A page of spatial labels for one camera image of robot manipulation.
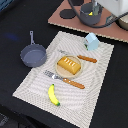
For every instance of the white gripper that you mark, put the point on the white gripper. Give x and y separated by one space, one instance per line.
116 7

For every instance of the grey toy pot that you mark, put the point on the grey toy pot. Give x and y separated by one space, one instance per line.
86 9

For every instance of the light blue milk carton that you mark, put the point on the light blue milk carton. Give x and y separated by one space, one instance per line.
91 42

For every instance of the orange toy bread loaf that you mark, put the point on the orange toy bread loaf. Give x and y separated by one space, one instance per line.
69 65

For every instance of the grey toy pan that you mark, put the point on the grey toy pan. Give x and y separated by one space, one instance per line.
33 55

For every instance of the yellow toy banana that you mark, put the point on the yellow toy banana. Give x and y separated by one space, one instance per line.
52 96

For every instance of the beige bowl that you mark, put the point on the beige bowl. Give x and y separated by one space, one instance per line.
123 22

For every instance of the black burner disc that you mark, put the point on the black burner disc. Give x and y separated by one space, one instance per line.
67 14
77 2

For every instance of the round wooden plate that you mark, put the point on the round wooden plate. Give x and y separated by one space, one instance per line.
64 73

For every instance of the beige woven placemat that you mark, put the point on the beige woven placemat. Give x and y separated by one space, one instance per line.
76 105

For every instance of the knife with wooden handle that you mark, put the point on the knife with wooden handle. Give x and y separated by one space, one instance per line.
79 56

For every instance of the fork with wooden handle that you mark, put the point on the fork with wooden handle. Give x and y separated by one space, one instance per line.
66 80

